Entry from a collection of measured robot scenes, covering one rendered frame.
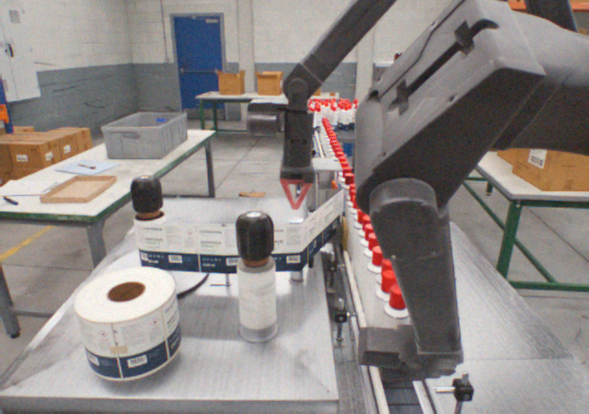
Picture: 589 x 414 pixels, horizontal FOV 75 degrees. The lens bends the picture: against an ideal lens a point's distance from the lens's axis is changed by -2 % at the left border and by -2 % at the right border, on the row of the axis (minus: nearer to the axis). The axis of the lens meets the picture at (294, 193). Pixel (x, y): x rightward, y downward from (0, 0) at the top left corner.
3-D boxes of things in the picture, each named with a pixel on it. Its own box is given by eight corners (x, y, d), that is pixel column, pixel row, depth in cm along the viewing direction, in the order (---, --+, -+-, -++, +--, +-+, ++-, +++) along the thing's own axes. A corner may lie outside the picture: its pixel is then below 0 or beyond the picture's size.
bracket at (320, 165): (306, 160, 137) (306, 157, 137) (338, 160, 137) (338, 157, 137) (307, 171, 125) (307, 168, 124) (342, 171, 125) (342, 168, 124)
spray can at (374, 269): (359, 319, 97) (364, 245, 89) (378, 316, 98) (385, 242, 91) (367, 333, 92) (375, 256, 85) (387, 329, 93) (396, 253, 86)
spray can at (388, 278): (367, 347, 88) (374, 267, 81) (390, 346, 88) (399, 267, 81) (372, 364, 83) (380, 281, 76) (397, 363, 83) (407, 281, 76)
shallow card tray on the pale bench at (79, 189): (75, 180, 221) (75, 175, 220) (117, 180, 221) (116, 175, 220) (40, 203, 189) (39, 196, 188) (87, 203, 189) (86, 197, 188)
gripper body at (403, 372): (375, 340, 70) (385, 333, 64) (432, 340, 71) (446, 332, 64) (379, 380, 67) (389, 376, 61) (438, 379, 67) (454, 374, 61)
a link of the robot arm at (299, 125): (313, 109, 73) (315, 105, 78) (276, 107, 73) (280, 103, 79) (311, 145, 75) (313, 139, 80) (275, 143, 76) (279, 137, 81)
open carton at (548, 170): (492, 171, 245) (503, 111, 232) (571, 171, 245) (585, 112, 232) (525, 192, 209) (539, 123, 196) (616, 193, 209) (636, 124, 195)
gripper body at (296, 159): (280, 179, 75) (281, 141, 73) (281, 164, 85) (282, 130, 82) (314, 180, 75) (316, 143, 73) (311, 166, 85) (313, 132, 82)
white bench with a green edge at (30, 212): (148, 209, 388) (137, 129, 360) (222, 212, 381) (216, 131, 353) (-4, 342, 211) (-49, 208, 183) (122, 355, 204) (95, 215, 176)
